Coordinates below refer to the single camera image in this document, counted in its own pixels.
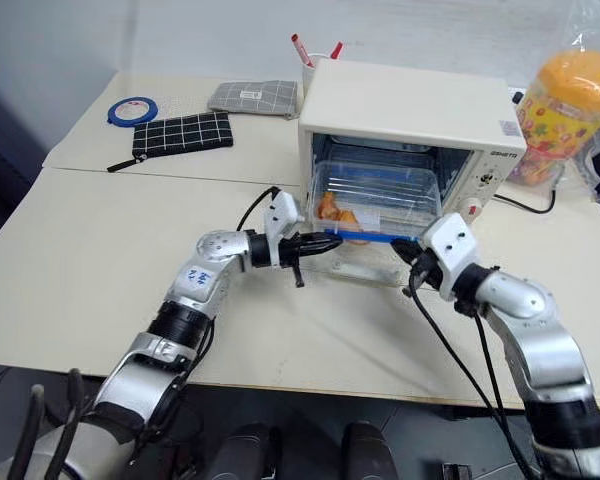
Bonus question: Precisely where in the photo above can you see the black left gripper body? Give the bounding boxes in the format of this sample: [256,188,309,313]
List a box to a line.
[278,233,312,290]

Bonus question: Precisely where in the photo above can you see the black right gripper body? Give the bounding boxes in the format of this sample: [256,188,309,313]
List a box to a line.
[407,246,445,292]

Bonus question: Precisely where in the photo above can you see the clear blue-rimmed food container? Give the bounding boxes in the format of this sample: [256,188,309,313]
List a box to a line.
[297,159,444,247]

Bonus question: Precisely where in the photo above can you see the glass toaster oven door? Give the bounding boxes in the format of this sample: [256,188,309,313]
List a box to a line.
[299,227,422,289]

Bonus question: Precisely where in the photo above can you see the white toaster oven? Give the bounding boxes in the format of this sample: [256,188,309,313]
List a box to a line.
[298,57,527,236]

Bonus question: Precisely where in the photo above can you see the grey grid pencil pouch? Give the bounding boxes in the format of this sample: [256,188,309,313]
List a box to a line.
[207,80,301,121]

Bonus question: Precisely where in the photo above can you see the black grid pencil pouch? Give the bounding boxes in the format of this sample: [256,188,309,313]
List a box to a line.
[106,110,235,174]

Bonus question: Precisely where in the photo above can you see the white pen cup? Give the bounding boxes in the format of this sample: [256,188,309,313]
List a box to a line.
[301,51,332,102]

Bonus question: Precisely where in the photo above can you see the dark rounded shape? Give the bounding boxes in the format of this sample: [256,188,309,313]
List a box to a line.
[212,423,282,480]
[340,420,399,480]

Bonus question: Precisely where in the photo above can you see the blue tape roll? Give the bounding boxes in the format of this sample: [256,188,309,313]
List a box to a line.
[106,96,161,126]

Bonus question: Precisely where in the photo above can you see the orange-lidded colourful print jar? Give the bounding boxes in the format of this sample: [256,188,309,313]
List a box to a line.
[509,48,600,186]

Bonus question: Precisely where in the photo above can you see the clear plastic bag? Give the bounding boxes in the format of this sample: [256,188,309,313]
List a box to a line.
[504,0,600,204]

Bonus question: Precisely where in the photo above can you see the silver robot torso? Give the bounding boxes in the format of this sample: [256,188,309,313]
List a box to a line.
[0,418,131,480]

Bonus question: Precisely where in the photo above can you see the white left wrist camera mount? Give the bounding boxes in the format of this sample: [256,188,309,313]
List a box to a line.
[262,191,304,242]

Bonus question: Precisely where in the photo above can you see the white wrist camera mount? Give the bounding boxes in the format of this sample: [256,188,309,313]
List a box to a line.
[421,211,482,302]
[262,191,304,242]

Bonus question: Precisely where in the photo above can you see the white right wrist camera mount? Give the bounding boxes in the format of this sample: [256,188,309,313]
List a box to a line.
[421,211,482,302]

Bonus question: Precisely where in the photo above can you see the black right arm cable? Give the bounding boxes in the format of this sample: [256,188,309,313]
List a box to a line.
[402,272,537,480]

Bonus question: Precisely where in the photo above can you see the black oven power cord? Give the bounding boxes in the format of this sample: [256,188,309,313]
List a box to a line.
[493,169,561,215]

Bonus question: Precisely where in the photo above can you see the black rubber hose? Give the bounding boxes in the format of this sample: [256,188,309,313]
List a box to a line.
[47,368,87,480]
[7,383,47,480]

